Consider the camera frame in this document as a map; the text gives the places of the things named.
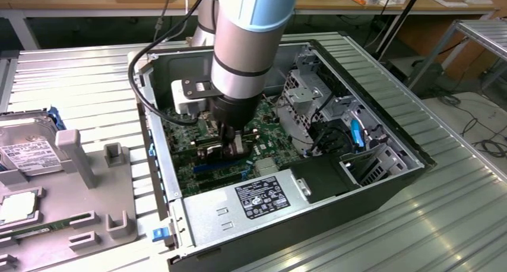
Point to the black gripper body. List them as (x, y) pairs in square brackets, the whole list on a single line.
[(234, 111)]

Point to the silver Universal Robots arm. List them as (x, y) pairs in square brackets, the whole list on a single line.
[(238, 46)]

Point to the CPU socket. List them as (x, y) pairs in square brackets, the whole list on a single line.
[(207, 125)]

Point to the green Dell motherboard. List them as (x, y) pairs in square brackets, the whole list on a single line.
[(274, 135)]

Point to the silver chipset heatsink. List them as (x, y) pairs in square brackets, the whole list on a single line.
[(266, 165)]

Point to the silver perforated drive cage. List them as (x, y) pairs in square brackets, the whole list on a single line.
[(305, 95)]

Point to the silver power supply unit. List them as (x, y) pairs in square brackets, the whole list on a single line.
[(222, 203)]

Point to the black plastic air shroud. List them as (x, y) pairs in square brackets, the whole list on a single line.
[(317, 180)]

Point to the disk bay with white clips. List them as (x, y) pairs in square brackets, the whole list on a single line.
[(381, 165)]

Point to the open black PC case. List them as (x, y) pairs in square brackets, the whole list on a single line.
[(357, 218)]

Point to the grey parts rack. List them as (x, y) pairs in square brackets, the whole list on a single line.
[(67, 200)]

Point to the dark equipment box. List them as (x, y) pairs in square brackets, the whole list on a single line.
[(427, 73)]

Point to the hard disk with blue carrier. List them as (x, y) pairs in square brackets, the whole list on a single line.
[(23, 141)]

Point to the black stand pole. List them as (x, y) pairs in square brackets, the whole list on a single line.
[(401, 19)]

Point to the long wooden desk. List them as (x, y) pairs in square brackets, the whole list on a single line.
[(79, 1)]

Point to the green loose RAM stick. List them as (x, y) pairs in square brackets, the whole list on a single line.
[(39, 228)]

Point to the silver CPU chip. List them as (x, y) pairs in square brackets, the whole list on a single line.
[(17, 208)]

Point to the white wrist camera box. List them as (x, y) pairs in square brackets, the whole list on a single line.
[(186, 102)]

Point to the aluminium frame table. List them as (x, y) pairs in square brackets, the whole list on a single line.
[(487, 34)]

